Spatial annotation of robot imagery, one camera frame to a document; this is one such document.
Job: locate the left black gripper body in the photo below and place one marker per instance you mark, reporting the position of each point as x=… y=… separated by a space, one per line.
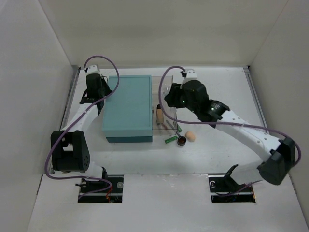
x=90 y=97

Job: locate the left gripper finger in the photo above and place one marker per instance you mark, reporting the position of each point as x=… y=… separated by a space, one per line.
x=106 y=81
x=106 y=92

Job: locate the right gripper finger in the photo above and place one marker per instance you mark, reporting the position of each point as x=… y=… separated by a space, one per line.
x=176 y=90
x=174 y=100

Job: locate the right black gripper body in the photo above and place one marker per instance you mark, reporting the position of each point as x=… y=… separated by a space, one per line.
x=191 y=106

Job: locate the beige foundation pump bottle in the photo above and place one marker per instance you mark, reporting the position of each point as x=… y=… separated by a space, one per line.
x=159 y=115

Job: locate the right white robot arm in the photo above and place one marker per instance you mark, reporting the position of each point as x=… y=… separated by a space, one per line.
x=277 y=156

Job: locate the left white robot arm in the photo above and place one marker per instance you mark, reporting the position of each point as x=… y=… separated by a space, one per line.
x=70 y=153

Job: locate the black silver makeup pencil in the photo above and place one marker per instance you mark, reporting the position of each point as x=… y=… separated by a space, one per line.
x=160 y=128

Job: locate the teal makeup organizer box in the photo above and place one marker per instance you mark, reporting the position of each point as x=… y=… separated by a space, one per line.
x=127 y=116

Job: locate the peach makeup sponge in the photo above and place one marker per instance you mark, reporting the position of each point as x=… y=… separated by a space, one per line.
x=190 y=136

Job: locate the green tube lower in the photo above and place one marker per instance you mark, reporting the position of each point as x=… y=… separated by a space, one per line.
x=171 y=139

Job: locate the round brown cosmetic jar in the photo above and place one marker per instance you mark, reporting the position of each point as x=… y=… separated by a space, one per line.
x=181 y=141

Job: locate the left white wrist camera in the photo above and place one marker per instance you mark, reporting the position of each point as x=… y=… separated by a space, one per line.
x=92 y=69

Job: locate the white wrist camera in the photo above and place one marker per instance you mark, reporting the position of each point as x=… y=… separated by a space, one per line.
x=92 y=69
x=188 y=75

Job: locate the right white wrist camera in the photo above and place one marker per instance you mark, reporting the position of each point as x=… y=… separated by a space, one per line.
x=188 y=75

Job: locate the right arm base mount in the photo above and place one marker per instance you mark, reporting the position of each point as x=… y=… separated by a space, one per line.
x=224 y=189

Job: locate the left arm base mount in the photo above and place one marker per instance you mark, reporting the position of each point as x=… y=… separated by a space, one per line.
x=99 y=192

